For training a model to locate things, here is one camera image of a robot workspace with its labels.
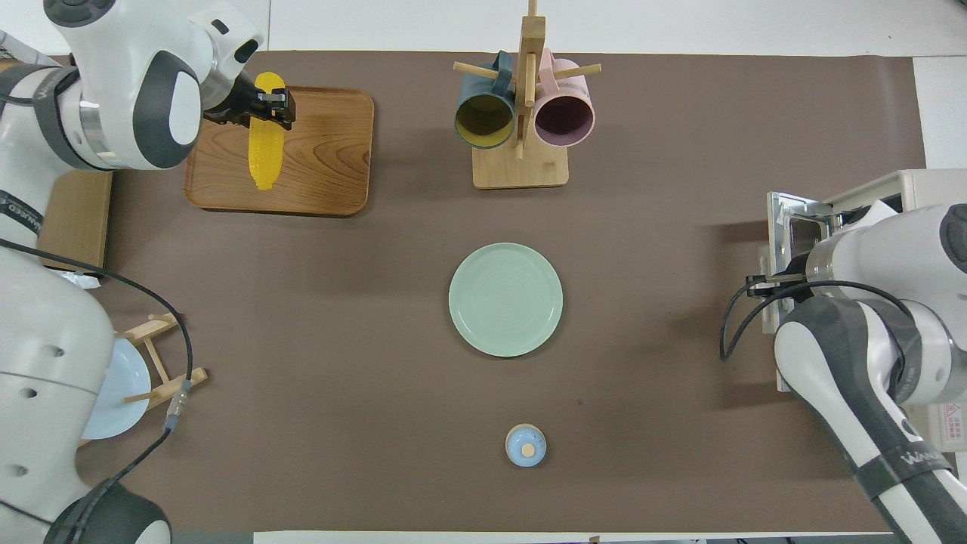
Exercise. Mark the yellow corn cob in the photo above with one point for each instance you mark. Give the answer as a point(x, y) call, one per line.
point(264, 159)

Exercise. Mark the pink mug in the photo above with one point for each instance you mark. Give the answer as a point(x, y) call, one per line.
point(565, 121)

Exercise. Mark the small blue call bell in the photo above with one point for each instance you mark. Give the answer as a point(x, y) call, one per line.
point(526, 446)

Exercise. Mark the light green plate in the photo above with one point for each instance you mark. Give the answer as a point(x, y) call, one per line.
point(506, 299)

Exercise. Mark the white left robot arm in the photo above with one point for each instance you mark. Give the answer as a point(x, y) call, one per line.
point(53, 363)

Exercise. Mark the brown table mat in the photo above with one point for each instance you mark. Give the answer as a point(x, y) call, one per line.
point(642, 340)

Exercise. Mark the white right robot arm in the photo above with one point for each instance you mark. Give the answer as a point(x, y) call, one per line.
point(854, 363)

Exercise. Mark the white toaster oven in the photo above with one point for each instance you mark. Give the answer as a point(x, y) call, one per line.
point(789, 227)

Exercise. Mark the wooden plate rack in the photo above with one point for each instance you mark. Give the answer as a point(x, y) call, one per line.
point(177, 381)

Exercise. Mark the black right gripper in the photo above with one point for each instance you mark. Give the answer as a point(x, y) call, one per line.
point(797, 279)

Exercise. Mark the wooden mug tree stand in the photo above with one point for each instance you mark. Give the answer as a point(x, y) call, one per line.
point(521, 170)

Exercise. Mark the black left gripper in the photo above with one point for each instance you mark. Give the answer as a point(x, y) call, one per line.
point(234, 106)

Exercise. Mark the brown wooden tray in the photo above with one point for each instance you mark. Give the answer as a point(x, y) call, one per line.
point(325, 159)

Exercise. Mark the light blue plate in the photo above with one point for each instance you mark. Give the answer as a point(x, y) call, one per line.
point(125, 385)

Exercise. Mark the dark blue mug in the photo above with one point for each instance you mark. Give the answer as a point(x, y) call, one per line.
point(483, 121)

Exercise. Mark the white checked cloth liner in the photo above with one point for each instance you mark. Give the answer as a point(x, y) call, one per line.
point(84, 279)

